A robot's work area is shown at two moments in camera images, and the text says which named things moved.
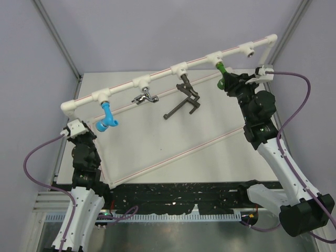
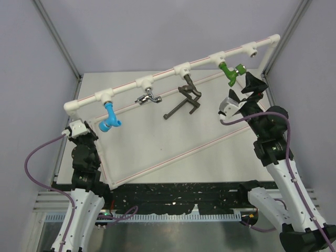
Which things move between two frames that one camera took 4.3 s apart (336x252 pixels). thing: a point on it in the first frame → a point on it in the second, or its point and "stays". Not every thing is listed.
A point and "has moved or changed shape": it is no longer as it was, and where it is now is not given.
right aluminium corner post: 298,16 stays
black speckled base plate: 177,198 stays
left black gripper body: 86,139 stays
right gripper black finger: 230,80 → 253,84
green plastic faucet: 221,83 has moved or changed shape
